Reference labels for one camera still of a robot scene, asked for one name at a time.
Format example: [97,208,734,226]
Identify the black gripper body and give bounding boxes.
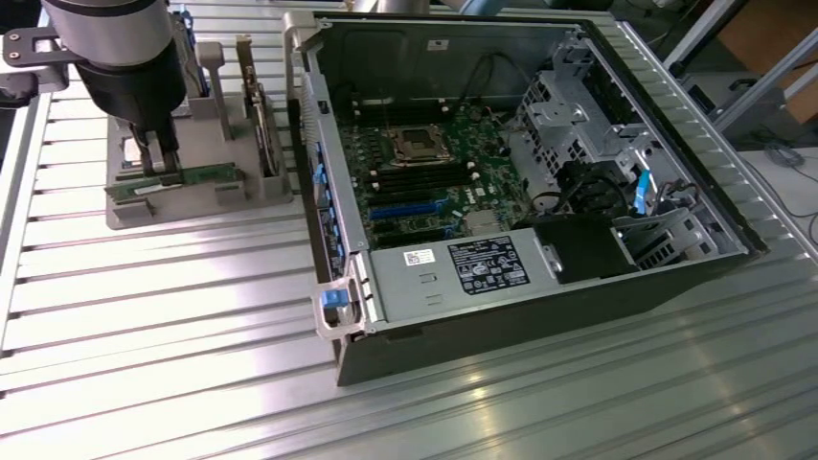
[76,45,185,145]

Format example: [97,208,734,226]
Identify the green RAM stick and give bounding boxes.
[105,179,168,201]
[181,161,246,186]

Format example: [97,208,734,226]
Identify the black RAM slot bank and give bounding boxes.
[364,161,478,205]
[351,99,463,128]

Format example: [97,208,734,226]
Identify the silver CPU chip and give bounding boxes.
[119,138,145,170]

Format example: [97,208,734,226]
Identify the grey parts rack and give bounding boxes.
[104,40,296,232]

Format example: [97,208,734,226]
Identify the disk with blue carrier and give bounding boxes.
[167,3,214,104]

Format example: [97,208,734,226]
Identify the blue case latch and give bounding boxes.
[316,286,351,310]

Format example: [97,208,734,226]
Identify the blue expansion slot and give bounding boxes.
[368,201,443,220]

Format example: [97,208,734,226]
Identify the metal CPU socket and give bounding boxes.
[387,124,447,168]

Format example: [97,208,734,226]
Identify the black expansion slot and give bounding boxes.
[371,222,452,246]

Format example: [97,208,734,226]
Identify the green motherboard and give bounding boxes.
[332,102,535,251]

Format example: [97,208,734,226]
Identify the grey power supply unit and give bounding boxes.
[364,226,567,323]

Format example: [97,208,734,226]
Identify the silver chipset heatsink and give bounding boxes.
[460,211,507,237]

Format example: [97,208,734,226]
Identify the black open PC case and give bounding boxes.
[280,10,773,388]

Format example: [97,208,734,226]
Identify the silver metal disk bay cage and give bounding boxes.
[507,37,647,193]

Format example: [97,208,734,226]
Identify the black plastic shroud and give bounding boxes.
[531,214,639,286]

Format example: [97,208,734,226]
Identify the grey equipment box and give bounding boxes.
[675,71,789,119]

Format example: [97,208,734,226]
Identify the brown wooden desk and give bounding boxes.
[713,0,818,122]

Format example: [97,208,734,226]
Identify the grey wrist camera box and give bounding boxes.
[0,60,71,109]

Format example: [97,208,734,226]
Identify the graphics card with metal bracket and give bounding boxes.
[234,34,288,179]

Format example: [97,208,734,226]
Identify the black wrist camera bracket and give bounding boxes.
[0,26,81,69]

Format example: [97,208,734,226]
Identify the black looped wire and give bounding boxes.
[460,51,535,104]

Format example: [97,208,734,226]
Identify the black wire bundle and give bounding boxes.
[532,160,641,226]

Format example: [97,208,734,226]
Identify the blue flat wire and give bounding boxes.
[630,168,658,216]

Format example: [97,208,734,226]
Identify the aluminium frame profile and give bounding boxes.
[661,0,818,128]

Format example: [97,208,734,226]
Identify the dark tangled floor cables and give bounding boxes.
[743,125,818,170]

